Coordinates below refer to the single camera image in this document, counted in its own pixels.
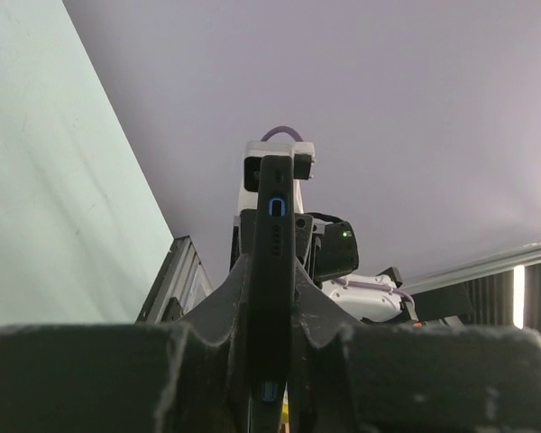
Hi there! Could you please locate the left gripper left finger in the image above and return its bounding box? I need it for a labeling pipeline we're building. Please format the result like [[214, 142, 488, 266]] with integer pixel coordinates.
[[0, 258, 250, 432]]

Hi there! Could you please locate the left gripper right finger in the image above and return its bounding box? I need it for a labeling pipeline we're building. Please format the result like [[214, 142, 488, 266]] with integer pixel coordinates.
[[288, 268, 541, 432]]

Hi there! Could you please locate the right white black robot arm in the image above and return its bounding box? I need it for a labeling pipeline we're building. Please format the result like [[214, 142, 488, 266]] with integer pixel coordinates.
[[231, 209, 416, 330]]

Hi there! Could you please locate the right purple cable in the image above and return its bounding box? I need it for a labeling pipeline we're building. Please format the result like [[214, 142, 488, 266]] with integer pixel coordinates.
[[260, 124, 304, 144]]

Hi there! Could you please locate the right aluminium frame post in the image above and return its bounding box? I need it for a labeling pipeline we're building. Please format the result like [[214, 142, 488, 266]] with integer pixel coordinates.
[[402, 241, 541, 294]]

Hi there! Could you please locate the blue phone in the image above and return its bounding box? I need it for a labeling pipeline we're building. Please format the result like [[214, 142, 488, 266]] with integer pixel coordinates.
[[245, 155, 298, 433]]

